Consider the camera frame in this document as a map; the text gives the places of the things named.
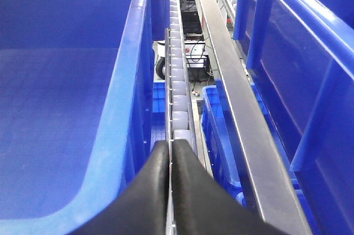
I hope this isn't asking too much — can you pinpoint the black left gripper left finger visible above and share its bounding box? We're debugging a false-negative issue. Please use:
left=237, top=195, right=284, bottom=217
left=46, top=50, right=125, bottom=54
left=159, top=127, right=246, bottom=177
left=71, top=140, right=169, bottom=234

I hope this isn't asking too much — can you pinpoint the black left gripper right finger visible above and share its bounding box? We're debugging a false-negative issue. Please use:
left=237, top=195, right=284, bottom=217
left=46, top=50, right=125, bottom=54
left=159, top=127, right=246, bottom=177
left=171, top=139, right=284, bottom=234

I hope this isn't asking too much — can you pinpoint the blue bin lower level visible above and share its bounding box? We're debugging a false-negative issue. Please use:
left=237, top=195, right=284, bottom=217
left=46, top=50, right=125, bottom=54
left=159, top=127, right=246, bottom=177
left=202, top=83, right=321, bottom=234

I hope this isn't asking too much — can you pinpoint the white roller track right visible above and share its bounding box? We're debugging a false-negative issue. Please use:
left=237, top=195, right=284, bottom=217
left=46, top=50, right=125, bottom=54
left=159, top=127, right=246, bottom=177
left=164, top=0, right=199, bottom=235

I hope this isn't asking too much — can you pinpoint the white wheeled equipment cart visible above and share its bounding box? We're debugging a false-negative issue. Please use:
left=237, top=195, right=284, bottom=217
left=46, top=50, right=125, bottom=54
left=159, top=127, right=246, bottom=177
left=155, top=40, right=211, bottom=82

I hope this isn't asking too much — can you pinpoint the large blue plastic bin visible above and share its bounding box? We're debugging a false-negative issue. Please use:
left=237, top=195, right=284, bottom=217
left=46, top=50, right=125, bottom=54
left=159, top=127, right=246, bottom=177
left=1, top=0, right=166, bottom=234

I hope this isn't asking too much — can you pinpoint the blue bin right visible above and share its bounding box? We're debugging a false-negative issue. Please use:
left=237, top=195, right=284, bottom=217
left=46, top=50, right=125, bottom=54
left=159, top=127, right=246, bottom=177
left=234, top=0, right=353, bottom=234

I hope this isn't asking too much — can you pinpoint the steel shelf divider rail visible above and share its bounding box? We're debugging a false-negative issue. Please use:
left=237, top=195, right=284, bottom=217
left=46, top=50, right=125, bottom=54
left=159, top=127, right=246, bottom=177
left=198, top=0, right=312, bottom=234

